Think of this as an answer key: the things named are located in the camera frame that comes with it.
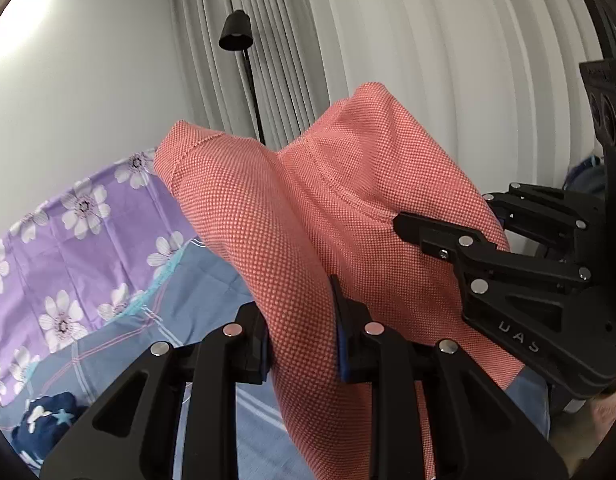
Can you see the purple floral pillow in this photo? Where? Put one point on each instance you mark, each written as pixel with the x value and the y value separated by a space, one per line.
pixel 53 260

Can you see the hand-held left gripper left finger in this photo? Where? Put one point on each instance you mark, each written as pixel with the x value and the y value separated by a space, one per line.
pixel 253 355

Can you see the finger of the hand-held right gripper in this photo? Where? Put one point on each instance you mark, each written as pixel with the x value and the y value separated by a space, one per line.
pixel 547 210
pixel 487 257

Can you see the person's right forearm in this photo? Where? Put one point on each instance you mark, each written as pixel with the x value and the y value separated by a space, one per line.
pixel 610 410

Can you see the navy star print folded garment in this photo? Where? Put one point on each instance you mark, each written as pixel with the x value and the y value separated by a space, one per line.
pixel 43 435

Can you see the teal cloth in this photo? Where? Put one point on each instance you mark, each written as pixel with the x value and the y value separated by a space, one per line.
pixel 160 280

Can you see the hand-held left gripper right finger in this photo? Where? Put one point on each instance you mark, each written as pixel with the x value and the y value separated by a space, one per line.
pixel 344 355

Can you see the grey curtain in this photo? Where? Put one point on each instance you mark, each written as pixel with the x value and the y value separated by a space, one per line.
pixel 268 20

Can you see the white sheer curtain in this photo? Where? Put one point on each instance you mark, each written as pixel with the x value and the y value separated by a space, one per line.
pixel 462 60

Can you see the blue bag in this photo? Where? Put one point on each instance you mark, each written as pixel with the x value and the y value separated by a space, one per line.
pixel 590 177

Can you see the blue striped bed sheet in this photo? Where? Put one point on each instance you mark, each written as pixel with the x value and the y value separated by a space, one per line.
pixel 188 305

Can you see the coral knit garment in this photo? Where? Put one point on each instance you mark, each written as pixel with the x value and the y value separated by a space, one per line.
pixel 288 220

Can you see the black floor lamp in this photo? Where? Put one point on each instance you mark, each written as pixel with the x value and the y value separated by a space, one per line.
pixel 235 30

